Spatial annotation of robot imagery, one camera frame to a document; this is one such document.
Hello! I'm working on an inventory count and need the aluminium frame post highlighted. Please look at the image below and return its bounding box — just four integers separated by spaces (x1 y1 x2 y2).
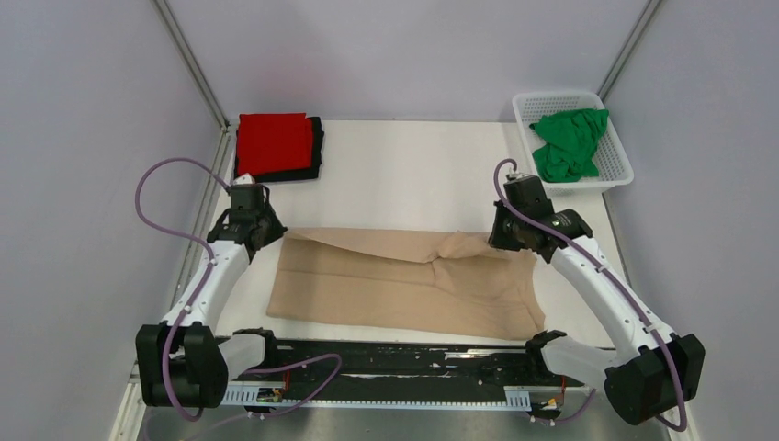
151 0 230 131
596 0 665 102

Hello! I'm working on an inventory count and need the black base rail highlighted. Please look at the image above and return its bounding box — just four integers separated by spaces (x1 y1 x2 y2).
230 339 584 407

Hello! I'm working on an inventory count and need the red folded t shirt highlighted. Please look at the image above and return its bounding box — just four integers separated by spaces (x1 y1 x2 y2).
236 113 314 175

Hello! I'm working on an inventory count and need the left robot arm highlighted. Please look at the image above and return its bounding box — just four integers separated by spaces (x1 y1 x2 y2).
135 184 287 409

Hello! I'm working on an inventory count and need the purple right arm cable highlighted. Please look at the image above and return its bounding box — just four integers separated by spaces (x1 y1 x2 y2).
492 158 689 434

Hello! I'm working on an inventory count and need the white plastic basket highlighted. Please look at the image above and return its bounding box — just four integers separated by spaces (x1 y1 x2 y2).
512 89 634 197

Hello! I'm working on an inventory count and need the green t shirt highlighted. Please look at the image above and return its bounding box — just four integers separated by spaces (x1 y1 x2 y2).
529 108 610 184

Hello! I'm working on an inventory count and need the white slotted cable duct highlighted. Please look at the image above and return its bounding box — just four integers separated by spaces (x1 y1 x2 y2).
220 381 532 413

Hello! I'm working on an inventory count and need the beige t shirt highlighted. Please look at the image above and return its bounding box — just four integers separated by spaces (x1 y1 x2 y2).
266 228 546 341

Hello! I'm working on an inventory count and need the aluminium frame post left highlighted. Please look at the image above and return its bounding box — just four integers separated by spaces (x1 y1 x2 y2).
151 0 230 131

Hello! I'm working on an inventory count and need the black folded t shirt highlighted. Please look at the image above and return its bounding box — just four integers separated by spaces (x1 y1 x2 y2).
233 114 324 183

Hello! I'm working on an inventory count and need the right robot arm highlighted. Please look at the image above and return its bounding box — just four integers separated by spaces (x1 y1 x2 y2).
489 174 706 432

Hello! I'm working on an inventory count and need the aluminium frame post right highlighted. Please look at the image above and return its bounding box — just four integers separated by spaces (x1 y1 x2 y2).
596 0 665 102

